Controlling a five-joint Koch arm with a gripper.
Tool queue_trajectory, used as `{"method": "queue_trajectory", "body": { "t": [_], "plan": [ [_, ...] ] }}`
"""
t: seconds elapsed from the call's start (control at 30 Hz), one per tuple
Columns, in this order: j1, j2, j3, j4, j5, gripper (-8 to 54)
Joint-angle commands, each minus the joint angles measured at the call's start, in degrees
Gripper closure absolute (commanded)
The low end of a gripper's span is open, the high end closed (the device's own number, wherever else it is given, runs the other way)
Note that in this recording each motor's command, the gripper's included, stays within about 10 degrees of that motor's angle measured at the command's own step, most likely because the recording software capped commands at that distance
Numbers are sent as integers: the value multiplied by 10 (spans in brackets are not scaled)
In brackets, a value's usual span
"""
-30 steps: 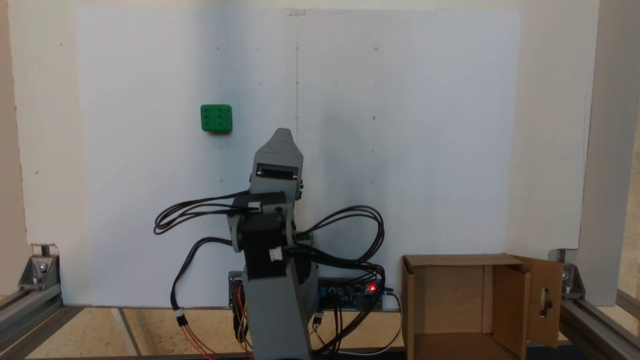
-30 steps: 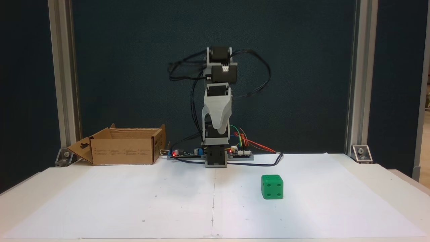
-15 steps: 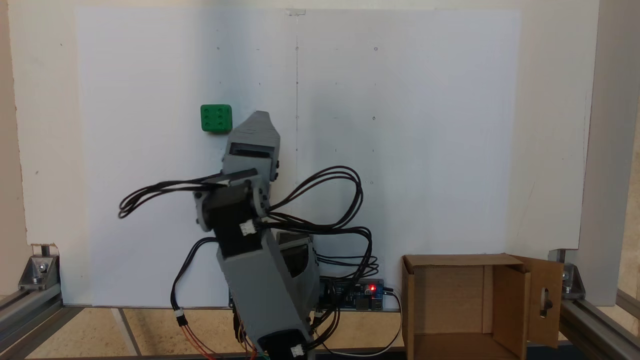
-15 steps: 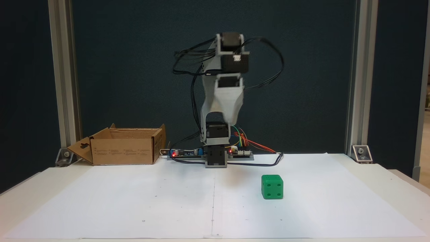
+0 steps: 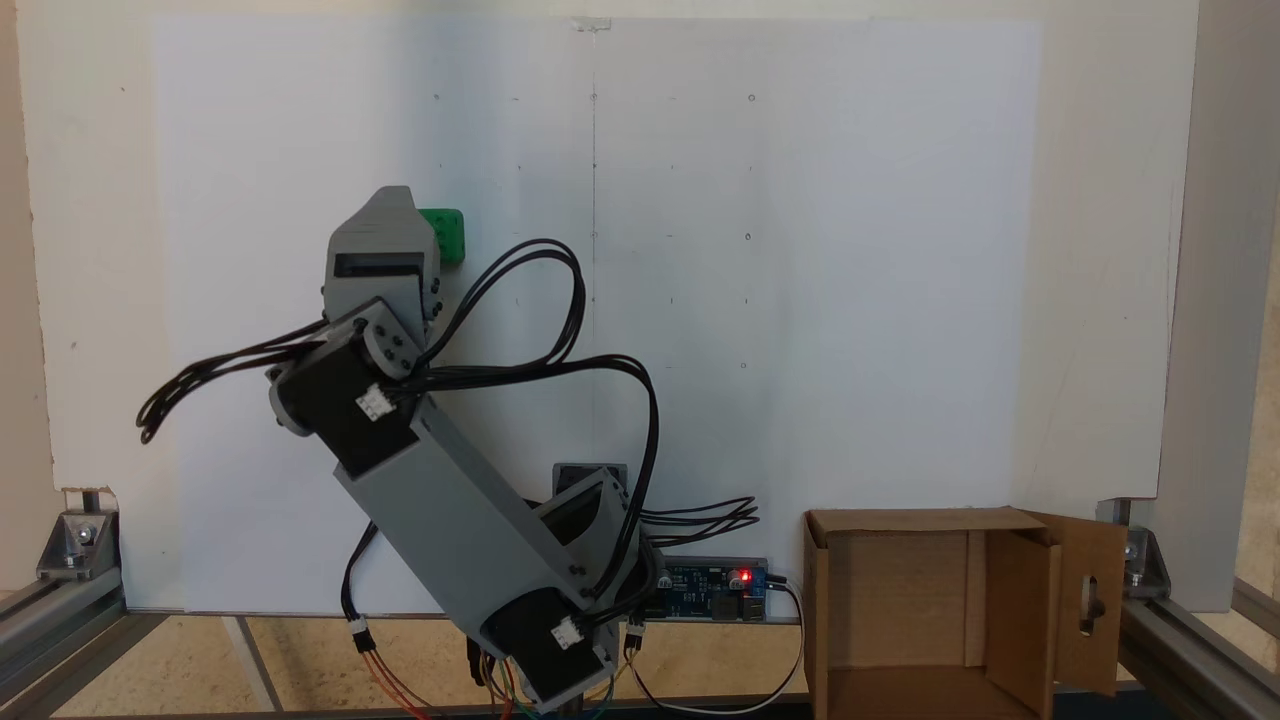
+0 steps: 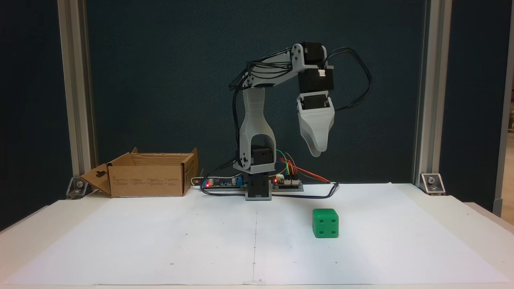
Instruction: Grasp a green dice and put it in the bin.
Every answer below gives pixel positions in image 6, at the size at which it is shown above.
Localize black arm wire bundle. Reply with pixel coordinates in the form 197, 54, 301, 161
201, 47, 372, 189

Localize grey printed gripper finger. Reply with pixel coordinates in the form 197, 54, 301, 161
300, 118, 336, 157

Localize circuit board with white connector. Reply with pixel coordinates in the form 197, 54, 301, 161
272, 174, 304, 192

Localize open cardboard box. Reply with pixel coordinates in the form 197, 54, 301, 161
80, 147, 199, 197

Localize aluminium frame post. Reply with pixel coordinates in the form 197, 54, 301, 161
493, 0, 514, 217
412, 0, 452, 187
57, 0, 97, 189

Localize green die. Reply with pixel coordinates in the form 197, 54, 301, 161
312, 208, 339, 238

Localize circuit board with blue parts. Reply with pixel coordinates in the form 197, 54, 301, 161
200, 175, 246, 192

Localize thick black power cable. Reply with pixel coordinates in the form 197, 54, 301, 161
200, 181, 340, 199

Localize coloured jumper wires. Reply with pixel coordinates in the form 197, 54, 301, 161
275, 151, 330, 183

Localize metal corner bracket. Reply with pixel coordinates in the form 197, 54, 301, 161
66, 177, 95, 200
420, 173, 445, 196

